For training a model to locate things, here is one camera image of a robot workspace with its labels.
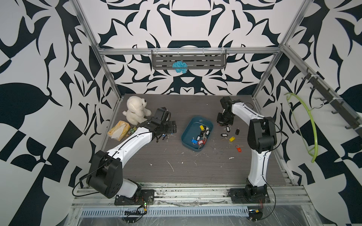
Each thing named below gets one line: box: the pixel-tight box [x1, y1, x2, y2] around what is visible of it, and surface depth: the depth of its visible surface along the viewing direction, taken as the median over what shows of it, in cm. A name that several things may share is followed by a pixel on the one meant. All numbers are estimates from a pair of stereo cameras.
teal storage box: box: [181, 115, 214, 153], surface depth 98 cm
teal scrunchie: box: [172, 60, 189, 74], surface depth 93 cm
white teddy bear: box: [122, 95, 152, 126], surface depth 93 cm
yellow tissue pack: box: [107, 120, 131, 142], surface depth 98 cm
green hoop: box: [283, 92, 319, 163], surface depth 66 cm
